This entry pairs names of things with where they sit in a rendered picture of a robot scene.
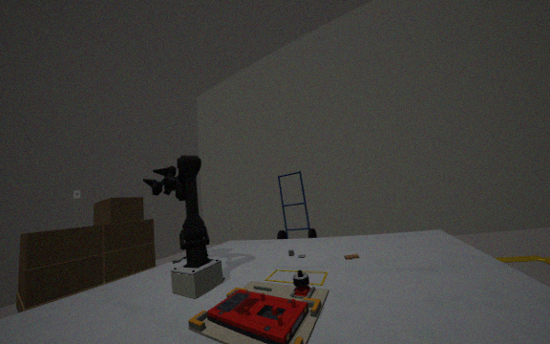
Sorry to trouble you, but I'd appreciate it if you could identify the grey wheel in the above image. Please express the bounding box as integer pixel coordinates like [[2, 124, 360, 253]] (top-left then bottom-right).
[[292, 273, 309, 287]]

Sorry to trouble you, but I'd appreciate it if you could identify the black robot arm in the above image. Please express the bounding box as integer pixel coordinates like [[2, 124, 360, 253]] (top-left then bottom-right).
[[162, 155, 210, 269]]

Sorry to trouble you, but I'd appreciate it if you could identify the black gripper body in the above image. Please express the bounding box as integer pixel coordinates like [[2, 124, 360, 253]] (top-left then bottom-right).
[[152, 165, 179, 196]]

